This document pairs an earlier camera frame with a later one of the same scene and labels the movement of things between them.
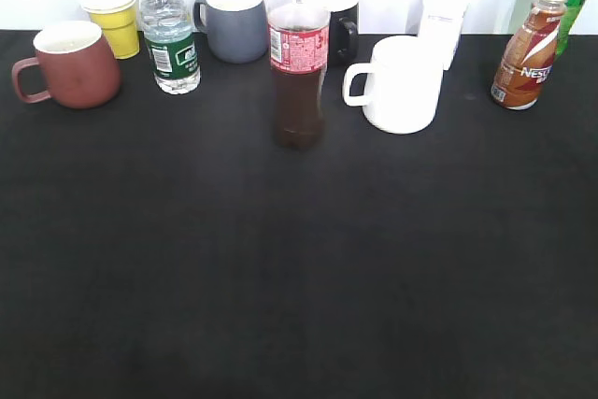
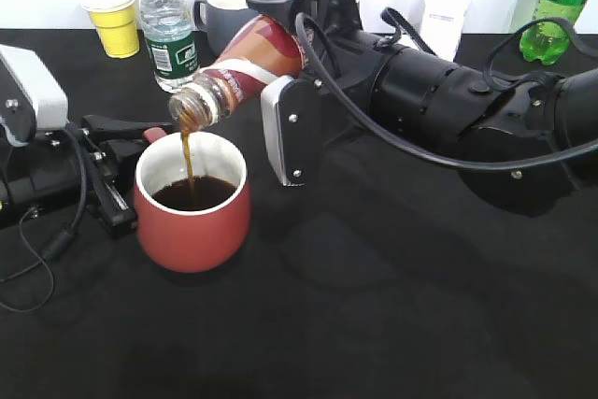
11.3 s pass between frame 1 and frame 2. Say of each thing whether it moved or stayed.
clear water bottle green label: stayed
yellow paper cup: stayed
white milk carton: stayed
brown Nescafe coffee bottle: moved
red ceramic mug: moved
